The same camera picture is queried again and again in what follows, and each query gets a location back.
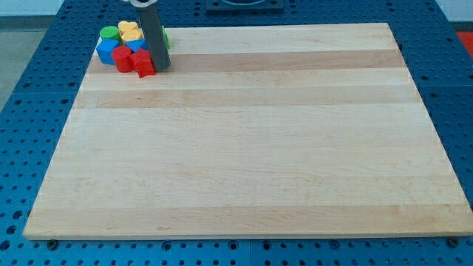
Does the blue cube block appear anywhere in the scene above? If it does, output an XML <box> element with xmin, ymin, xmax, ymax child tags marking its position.
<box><xmin>124</xmin><ymin>39</ymin><xmax>148</xmax><ymax>52</ymax></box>

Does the large wooden board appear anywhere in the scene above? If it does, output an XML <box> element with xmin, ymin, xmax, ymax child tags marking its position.
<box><xmin>24</xmin><ymin>23</ymin><xmax>472</xmax><ymax>240</ymax></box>

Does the green block behind tool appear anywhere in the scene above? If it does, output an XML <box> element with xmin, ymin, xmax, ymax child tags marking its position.
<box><xmin>162</xmin><ymin>26</ymin><xmax>171</xmax><ymax>50</ymax></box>

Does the red star block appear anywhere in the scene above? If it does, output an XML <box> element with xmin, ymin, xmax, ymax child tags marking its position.
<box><xmin>129</xmin><ymin>49</ymin><xmax>156</xmax><ymax>78</ymax></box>

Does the red cylinder block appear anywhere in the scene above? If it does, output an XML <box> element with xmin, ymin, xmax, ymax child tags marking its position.
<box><xmin>112</xmin><ymin>46</ymin><xmax>134</xmax><ymax>72</ymax></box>

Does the yellow heart block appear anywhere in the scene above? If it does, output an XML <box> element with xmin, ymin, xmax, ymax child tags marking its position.
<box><xmin>118</xmin><ymin>21</ymin><xmax>138</xmax><ymax>34</ymax></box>

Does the blue hexagon block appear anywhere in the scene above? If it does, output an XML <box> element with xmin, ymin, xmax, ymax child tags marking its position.
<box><xmin>96</xmin><ymin>38</ymin><xmax>120</xmax><ymax>65</ymax></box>

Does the silver tool flange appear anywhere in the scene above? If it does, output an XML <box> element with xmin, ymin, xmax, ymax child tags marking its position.
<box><xmin>124</xmin><ymin>0</ymin><xmax>157</xmax><ymax>8</ymax></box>

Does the green cylinder block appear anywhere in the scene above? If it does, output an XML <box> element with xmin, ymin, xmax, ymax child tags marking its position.
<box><xmin>99</xmin><ymin>26</ymin><xmax>120</xmax><ymax>41</ymax></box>

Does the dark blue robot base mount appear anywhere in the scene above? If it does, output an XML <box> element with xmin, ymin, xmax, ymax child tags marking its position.
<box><xmin>205</xmin><ymin>0</ymin><xmax>285</xmax><ymax>13</ymax></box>

